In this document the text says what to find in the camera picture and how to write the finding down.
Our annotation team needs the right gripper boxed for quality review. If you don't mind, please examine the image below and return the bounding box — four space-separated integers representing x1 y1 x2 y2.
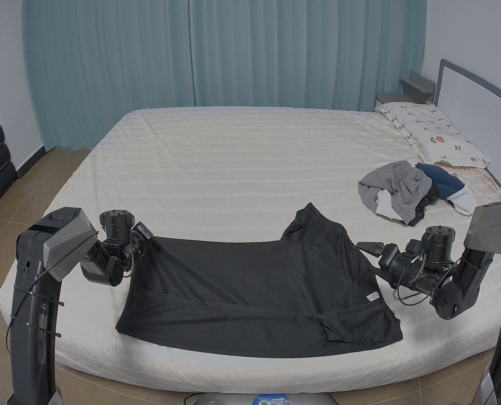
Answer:
355 241 425 290

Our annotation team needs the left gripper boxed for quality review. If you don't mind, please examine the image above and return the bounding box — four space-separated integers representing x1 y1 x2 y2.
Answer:
126 222 154 266

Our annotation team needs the black T-shirt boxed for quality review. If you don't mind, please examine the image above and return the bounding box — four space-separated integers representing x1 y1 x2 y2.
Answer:
115 203 404 347

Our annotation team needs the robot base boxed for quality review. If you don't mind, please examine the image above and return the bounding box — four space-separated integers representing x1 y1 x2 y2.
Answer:
200 392 331 405

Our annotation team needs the pile of clothes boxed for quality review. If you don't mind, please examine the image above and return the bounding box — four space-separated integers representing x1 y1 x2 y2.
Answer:
358 161 477 227

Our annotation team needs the bed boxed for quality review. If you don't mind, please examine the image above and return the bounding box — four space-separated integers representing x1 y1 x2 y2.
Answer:
0 58 501 391

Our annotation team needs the white printed pillow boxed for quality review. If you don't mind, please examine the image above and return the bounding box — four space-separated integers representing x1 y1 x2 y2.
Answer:
375 102 491 170

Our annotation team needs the grey bedside table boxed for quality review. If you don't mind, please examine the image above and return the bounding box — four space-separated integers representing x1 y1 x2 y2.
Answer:
376 71 437 105

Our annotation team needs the blue-green curtain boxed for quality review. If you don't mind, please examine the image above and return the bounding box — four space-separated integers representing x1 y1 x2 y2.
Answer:
189 0 427 112
23 0 197 151

